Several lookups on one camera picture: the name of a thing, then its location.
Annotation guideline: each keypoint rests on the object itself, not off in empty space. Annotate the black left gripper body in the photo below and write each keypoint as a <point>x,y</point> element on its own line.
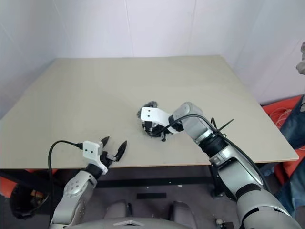
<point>107,159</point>

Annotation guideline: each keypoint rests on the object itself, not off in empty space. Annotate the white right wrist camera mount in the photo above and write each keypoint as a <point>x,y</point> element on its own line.
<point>157,114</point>

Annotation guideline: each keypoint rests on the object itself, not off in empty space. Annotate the black table frame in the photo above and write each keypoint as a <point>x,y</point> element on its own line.
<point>155,182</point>

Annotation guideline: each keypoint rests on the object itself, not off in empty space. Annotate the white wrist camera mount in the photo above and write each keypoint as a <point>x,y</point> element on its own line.
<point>157,114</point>
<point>91,149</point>

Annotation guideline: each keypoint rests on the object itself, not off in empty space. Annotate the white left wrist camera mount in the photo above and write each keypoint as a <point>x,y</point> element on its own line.
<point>91,149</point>

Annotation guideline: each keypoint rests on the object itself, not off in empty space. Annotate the small white floor object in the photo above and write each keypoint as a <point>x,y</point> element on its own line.
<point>219,222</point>

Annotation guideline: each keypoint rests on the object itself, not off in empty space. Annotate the black table leg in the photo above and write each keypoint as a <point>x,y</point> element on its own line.
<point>218,183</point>

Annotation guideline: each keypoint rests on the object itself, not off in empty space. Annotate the grey rounded shape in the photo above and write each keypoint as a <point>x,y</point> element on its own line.
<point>118,210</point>
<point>179,211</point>

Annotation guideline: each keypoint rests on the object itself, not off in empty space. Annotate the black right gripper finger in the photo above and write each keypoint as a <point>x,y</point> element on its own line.
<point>163,138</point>

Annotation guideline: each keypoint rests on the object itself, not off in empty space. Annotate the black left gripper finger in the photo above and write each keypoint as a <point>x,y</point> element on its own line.
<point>105,141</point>
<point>122,149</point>

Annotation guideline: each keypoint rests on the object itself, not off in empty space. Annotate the black zip tie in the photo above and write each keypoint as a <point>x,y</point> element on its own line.
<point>226,125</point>

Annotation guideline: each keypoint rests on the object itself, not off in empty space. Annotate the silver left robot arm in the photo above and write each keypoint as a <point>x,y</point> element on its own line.
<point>74,188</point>

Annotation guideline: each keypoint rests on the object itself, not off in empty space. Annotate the grey robot torso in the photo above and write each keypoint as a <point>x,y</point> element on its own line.
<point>131,224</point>

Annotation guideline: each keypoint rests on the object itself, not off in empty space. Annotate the orange bean bag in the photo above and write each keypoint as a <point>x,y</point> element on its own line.
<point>274,112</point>

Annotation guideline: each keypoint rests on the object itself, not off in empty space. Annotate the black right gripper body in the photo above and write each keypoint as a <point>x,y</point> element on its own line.
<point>148,126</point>

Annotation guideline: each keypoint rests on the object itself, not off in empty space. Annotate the bystander in blue jeans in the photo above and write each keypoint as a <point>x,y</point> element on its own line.
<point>295,124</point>

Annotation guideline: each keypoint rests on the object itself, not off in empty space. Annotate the orange cushion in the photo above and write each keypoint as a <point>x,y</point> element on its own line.
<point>4,188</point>

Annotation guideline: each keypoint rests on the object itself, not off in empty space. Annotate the bystander hand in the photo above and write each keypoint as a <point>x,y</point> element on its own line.
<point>302,59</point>

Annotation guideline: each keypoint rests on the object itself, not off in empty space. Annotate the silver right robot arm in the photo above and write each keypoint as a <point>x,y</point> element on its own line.
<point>238,167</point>

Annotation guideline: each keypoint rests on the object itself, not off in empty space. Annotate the black bag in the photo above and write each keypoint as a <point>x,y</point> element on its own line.
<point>26,202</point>

